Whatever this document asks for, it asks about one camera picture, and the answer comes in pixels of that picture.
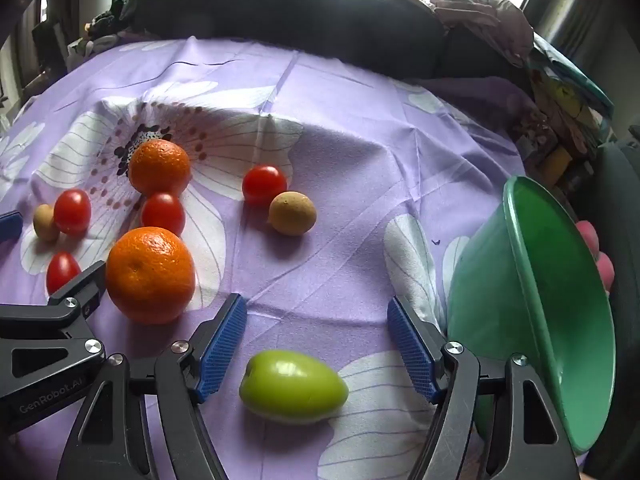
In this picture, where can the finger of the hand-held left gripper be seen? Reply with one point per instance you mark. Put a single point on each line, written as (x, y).
(10, 226)
(75, 290)

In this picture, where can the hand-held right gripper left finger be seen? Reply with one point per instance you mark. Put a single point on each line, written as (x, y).
(222, 347)

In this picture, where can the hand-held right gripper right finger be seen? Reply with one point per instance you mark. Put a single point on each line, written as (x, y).
(412, 352)

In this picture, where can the red cherry tomato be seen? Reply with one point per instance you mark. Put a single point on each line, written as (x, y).
(163, 213)
(264, 185)
(72, 211)
(61, 271)

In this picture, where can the small brown longan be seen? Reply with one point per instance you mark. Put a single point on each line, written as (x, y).
(45, 222)

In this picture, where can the orange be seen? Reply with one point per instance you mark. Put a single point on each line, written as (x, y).
(150, 275)
(160, 167)

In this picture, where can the green plastic bowl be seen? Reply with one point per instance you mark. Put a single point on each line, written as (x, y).
(535, 310)

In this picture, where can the large brown longan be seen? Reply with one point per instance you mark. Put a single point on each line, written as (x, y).
(292, 213)

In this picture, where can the green jujube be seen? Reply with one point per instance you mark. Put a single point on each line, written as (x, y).
(293, 386)

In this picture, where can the purple floral bedsheet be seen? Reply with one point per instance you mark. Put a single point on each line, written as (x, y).
(350, 185)

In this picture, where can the heap of dark clutter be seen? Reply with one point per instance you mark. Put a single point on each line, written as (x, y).
(100, 30)

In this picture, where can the white board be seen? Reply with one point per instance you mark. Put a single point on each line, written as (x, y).
(97, 0)

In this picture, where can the stack of colourful folded cloths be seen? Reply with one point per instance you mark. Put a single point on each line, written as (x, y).
(565, 110)

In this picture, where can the dark long cushion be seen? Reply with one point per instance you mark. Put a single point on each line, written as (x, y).
(290, 10)

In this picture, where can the pile of mauve clothes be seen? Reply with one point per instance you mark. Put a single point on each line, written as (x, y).
(485, 15)

